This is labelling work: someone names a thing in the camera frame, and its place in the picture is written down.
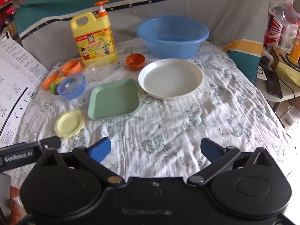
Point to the orange bottle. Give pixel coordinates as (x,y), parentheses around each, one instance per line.
(295,46)

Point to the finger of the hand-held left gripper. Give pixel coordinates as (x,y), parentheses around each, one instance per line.
(51,141)

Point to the green toy lime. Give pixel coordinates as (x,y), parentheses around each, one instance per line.
(54,87)

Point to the white round plate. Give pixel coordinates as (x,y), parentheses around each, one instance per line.
(170,79)

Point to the white cup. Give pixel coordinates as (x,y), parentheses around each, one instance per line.
(293,116)

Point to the yellow toy banana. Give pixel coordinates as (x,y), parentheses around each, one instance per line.
(61,79)

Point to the green square plate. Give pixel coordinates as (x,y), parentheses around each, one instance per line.
(114,100)

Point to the large blue plastic basin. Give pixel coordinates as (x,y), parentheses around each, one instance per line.
(171,42)

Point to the clear plastic bowl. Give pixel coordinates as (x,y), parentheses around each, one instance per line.
(98,71)

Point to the person's left hand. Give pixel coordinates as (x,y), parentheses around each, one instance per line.
(16,201)

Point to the white printed instruction sheet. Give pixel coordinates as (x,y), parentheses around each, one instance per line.
(16,79)

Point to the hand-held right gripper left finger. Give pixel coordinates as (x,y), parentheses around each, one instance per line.
(101,148)

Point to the red snack package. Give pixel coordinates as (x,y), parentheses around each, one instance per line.
(273,31)

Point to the small yellow scalloped plate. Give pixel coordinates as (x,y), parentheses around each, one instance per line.
(69,124)

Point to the small dark orange bowl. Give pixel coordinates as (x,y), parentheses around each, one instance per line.
(135,62)

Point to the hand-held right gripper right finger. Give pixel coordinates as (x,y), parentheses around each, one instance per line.
(210,148)

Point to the white side table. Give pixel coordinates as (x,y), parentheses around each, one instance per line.
(290,89)

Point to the pale yellow box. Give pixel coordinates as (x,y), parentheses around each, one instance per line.
(284,69)

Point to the black flat device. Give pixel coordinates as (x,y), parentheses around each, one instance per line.
(273,86)

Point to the light orange toy cup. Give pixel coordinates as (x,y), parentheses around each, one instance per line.
(71,68)

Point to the clear plastic bag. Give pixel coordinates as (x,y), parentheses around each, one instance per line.
(284,9)

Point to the yellow detergent pump bottle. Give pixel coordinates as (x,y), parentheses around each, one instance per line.
(96,39)

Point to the white round device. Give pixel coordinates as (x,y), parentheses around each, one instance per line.
(260,73)

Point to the light orange toy pan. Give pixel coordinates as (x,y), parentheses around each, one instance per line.
(49,82)

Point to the white printed blanket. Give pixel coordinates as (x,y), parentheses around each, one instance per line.
(211,121)

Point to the grey teal striped bedsheet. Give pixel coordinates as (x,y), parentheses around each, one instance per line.
(187,9)

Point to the blue translucent bowl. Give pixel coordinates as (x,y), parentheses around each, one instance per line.
(71,88)

